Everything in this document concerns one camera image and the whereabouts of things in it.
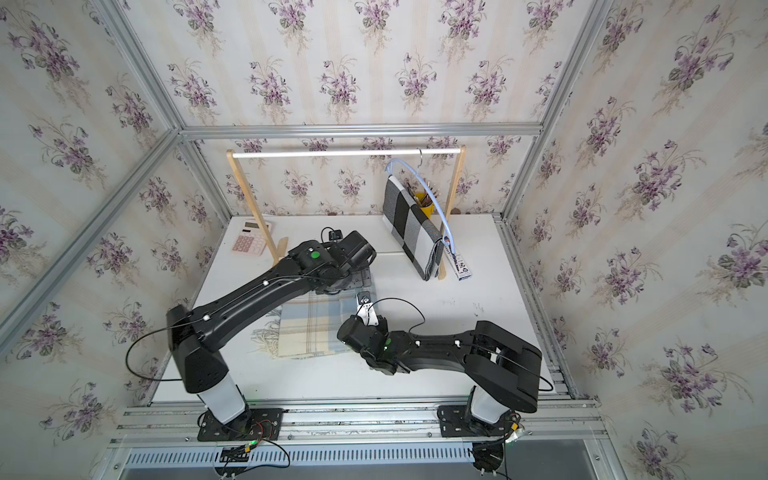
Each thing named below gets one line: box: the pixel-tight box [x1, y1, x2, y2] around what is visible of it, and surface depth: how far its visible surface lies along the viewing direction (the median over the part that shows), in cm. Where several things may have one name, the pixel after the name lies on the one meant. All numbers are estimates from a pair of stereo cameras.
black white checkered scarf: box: [382, 175, 445, 281], surface depth 90 cm
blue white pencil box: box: [444, 246, 472, 281], surface depth 104 cm
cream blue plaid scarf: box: [251, 268, 375, 359], surface depth 88 cm
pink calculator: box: [232, 221, 271, 256], surface depth 113 cm
